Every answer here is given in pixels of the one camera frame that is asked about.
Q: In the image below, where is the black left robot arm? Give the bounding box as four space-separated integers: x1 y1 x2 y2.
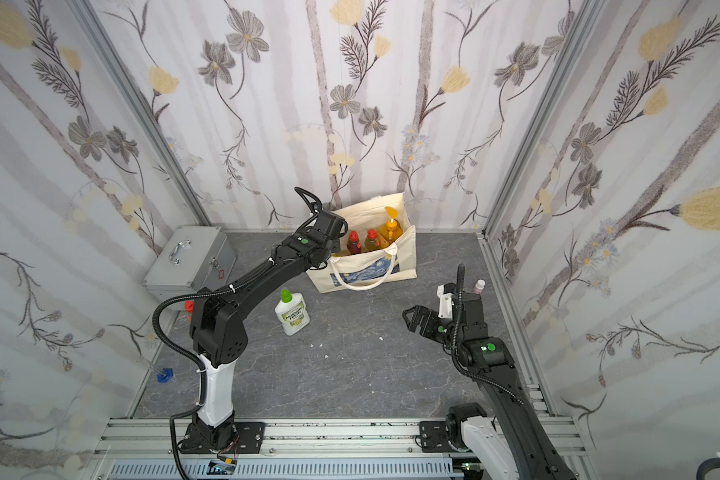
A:
152 227 341 454

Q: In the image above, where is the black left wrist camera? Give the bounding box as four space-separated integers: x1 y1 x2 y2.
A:
306 210 349 253

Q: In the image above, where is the cream starry night tote bag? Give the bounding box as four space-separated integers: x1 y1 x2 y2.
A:
307 193 417 293

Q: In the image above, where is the orange pump soap bottle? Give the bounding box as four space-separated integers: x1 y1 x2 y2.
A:
378 206 404 248

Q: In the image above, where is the red dish soap bottle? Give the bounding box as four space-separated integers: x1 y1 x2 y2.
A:
347 230 362 255

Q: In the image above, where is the white bottle green cap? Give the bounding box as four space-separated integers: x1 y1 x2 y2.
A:
275 289 310 336

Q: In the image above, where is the silver metal case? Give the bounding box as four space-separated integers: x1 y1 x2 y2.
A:
143 226 236 301

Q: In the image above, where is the small pink white-capped jar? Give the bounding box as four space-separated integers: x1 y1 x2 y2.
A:
473 279 486 294

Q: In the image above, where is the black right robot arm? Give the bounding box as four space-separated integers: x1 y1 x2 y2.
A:
402 284 576 479

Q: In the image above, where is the small blue object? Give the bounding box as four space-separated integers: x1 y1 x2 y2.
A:
156 368 174 384

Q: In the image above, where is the yellow-green dish soap red cap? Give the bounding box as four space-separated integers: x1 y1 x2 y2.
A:
364 229 382 252

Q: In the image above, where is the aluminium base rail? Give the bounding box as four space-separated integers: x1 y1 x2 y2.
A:
95 416 601 480

